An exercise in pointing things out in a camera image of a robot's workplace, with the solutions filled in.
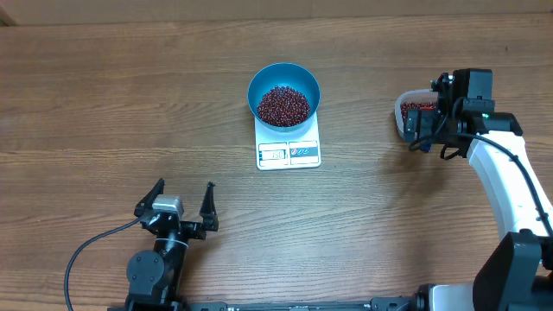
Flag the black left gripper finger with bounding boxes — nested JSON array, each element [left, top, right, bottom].
[[134, 178, 165, 218], [200, 181, 219, 232]]

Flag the red scoop blue handle tip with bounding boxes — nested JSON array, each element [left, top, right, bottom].
[[418, 106, 436, 152]]

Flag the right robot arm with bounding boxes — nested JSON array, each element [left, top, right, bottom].
[[385, 68, 552, 311]]

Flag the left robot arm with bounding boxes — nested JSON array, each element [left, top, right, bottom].
[[124, 179, 219, 311]]

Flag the white digital kitchen scale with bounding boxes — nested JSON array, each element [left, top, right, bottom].
[[254, 113, 321, 171]]

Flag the red beans in bowl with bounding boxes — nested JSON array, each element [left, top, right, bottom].
[[257, 86, 311, 127]]

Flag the blue bowl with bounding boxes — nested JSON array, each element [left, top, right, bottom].
[[246, 62, 321, 131]]

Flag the clear plastic container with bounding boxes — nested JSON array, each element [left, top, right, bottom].
[[394, 89, 437, 138]]

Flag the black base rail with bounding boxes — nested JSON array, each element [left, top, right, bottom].
[[107, 294, 430, 311]]

